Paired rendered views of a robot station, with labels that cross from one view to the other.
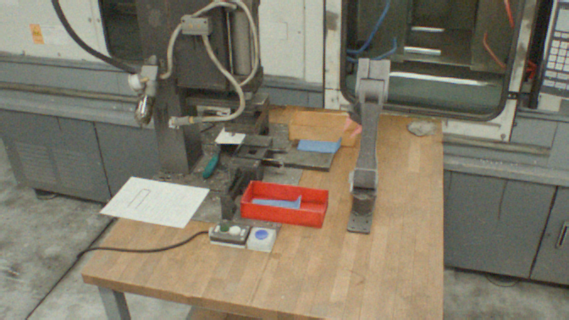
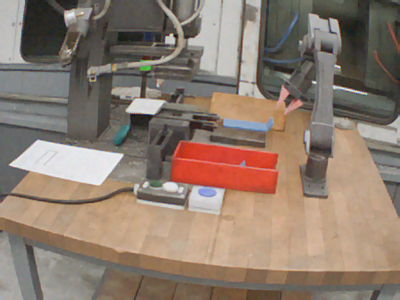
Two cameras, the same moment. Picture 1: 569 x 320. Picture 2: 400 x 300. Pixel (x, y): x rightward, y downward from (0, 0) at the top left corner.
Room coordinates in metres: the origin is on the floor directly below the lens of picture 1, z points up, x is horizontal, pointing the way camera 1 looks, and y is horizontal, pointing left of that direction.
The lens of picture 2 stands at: (0.19, 0.26, 1.41)
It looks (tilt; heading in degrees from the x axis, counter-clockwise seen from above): 21 degrees down; 351
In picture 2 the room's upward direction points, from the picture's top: 5 degrees clockwise
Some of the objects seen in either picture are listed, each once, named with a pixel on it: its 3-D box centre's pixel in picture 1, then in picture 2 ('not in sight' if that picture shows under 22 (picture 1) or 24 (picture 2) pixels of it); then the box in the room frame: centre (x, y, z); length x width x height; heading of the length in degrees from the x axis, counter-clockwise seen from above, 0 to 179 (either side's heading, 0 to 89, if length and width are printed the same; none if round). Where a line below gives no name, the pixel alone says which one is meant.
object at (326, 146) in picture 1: (319, 143); (248, 120); (1.68, -0.12, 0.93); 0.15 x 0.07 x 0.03; 78
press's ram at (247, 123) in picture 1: (224, 85); (156, 32); (1.57, 0.19, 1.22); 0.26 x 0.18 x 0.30; 76
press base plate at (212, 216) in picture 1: (233, 168); (145, 140); (1.61, 0.19, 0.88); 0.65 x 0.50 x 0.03; 166
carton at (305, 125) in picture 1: (324, 129); (248, 112); (1.80, -0.14, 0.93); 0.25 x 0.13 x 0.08; 76
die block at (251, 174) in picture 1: (251, 161); (173, 129); (1.57, 0.12, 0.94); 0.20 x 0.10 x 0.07; 166
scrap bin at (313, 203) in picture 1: (284, 203); (227, 167); (1.33, 0.01, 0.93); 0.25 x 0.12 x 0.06; 76
